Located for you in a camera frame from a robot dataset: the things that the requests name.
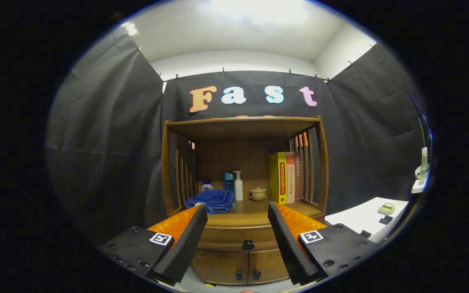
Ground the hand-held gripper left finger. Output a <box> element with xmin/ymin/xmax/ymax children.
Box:
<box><xmin>96</xmin><ymin>204</ymin><xmax>208</xmax><ymax>285</ymax></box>

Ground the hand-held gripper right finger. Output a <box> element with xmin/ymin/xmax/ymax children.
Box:
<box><xmin>268</xmin><ymin>201</ymin><xmax>377</xmax><ymax>285</ymax></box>

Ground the wooden cabinet door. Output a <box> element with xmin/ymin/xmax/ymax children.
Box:
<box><xmin>248</xmin><ymin>249</ymin><xmax>290</xmax><ymax>284</ymax></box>
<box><xmin>190</xmin><ymin>249</ymin><xmax>249</xmax><ymax>285</ymax></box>

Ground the wooden countertop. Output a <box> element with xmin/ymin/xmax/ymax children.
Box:
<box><xmin>173</xmin><ymin>181</ymin><xmax>324</xmax><ymax>227</ymax></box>

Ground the white drawer cabinet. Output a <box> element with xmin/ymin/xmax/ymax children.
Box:
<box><xmin>325</xmin><ymin>197</ymin><xmax>410</xmax><ymax>244</ymax></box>

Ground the wooden cabinet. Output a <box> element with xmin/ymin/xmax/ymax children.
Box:
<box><xmin>161</xmin><ymin>116</ymin><xmax>329</xmax><ymax>285</ymax></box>

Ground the blue folded towel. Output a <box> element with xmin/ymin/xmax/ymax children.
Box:
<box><xmin>185</xmin><ymin>190</ymin><xmax>235</xmax><ymax>215</ymax></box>

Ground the cream and orange book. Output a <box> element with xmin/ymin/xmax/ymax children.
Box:
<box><xmin>285</xmin><ymin>152</ymin><xmax>296</xmax><ymax>203</ymax></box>

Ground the brown book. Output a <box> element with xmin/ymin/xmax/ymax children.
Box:
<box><xmin>294</xmin><ymin>152</ymin><xmax>303</xmax><ymax>203</ymax></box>

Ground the yellow book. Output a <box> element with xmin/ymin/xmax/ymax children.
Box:
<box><xmin>268</xmin><ymin>152</ymin><xmax>288</xmax><ymax>204</ymax></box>

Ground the white pump bottle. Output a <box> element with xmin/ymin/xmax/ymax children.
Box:
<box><xmin>233</xmin><ymin>171</ymin><xmax>244</xmax><ymax>201</ymax></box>

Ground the white wall-mounted holder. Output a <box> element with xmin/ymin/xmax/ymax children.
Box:
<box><xmin>411</xmin><ymin>146</ymin><xmax>430</xmax><ymax>194</ymax></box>

